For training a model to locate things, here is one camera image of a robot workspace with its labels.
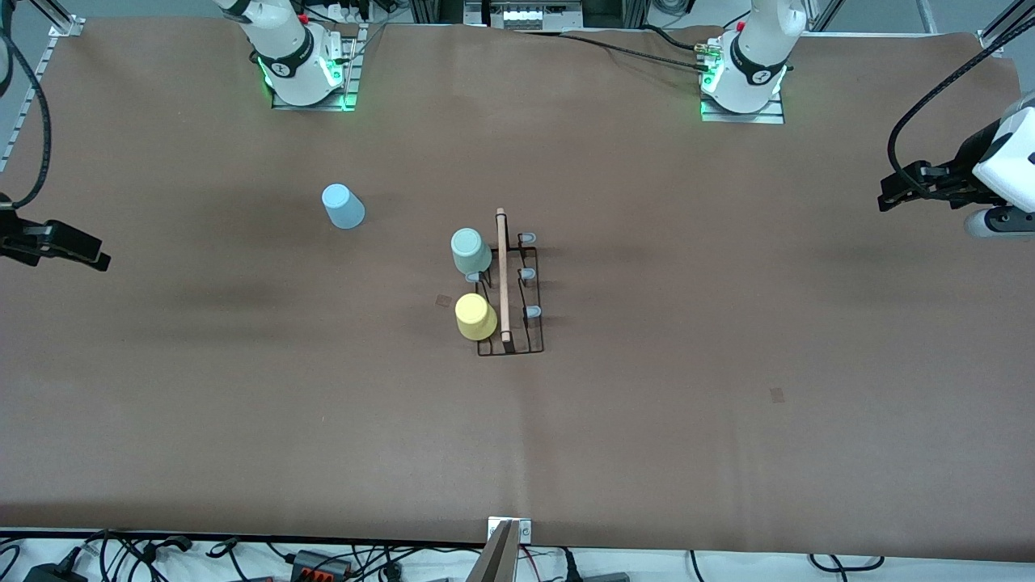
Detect black power adapter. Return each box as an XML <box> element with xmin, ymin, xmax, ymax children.
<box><xmin>23</xmin><ymin>562</ymin><xmax>88</xmax><ymax>582</ymax></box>

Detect black wire cup holder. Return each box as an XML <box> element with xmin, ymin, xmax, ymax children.
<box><xmin>465</xmin><ymin>208</ymin><xmax>545</xmax><ymax>357</ymax></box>

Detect grey socket box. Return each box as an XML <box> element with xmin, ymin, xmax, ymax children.
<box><xmin>463</xmin><ymin>0</ymin><xmax>585</xmax><ymax>31</ymax></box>

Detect brown table mat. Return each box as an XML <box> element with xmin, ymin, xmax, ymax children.
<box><xmin>0</xmin><ymin>20</ymin><xmax>1035</xmax><ymax>563</ymax></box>

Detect black equipment frame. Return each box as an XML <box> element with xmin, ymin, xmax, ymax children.
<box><xmin>408</xmin><ymin>0</ymin><xmax>650</xmax><ymax>32</ymax></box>

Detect black box with orange connectors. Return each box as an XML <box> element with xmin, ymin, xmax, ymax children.
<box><xmin>289</xmin><ymin>550</ymin><xmax>354</xmax><ymax>580</ymax></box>

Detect pale teal cup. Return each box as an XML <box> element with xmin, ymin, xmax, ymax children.
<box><xmin>451</xmin><ymin>229</ymin><xmax>494</xmax><ymax>278</ymax></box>

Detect right arm silver base plate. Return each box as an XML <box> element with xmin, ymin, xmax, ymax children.
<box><xmin>271</xmin><ymin>23</ymin><xmax>361</xmax><ymax>112</ymax></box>

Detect white power strip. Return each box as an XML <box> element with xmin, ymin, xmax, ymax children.
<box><xmin>322</xmin><ymin>0</ymin><xmax>374</xmax><ymax>25</ymax></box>

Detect black cable with connector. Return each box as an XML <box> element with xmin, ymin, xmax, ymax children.
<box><xmin>77</xmin><ymin>529</ymin><xmax>195</xmax><ymax>582</ymax></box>

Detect black looped cable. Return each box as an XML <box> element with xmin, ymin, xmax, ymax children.
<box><xmin>809</xmin><ymin>553</ymin><xmax>886</xmax><ymax>573</ymax></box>

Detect yellow cup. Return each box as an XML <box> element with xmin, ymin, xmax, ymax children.
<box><xmin>454</xmin><ymin>292</ymin><xmax>499</xmax><ymax>342</ymax></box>

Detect thick black cable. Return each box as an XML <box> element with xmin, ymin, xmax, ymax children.
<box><xmin>517</xmin><ymin>27</ymin><xmax>712</xmax><ymax>74</ymax></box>

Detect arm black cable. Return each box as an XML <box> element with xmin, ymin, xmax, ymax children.
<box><xmin>0</xmin><ymin>12</ymin><xmax>53</xmax><ymax>211</ymax></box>
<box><xmin>886</xmin><ymin>2</ymin><xmax>1035</xmax><ymax>200</ymax></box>

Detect left arm silver base plate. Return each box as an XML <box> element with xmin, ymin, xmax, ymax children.
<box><xmin>700</xmin><ymin>95</ymin><xmax>786</xmax><ymax>124</ymax></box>

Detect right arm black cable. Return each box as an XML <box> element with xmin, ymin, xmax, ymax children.
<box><xmin>0</xmin><ymin>12</ymin><xmax>53</xmax><ymax>211</ymax></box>

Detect light blue cup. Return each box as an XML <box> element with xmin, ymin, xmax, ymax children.
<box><xmin>322</xmin><ymin>183</ymin><xmax>366</xmax><ymax>230</ymax></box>

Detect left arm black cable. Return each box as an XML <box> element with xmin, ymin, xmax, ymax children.
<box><xmin>886</xmin><ymin>2</ymin><xmax>1035</xmax><ymax>200</ymax></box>

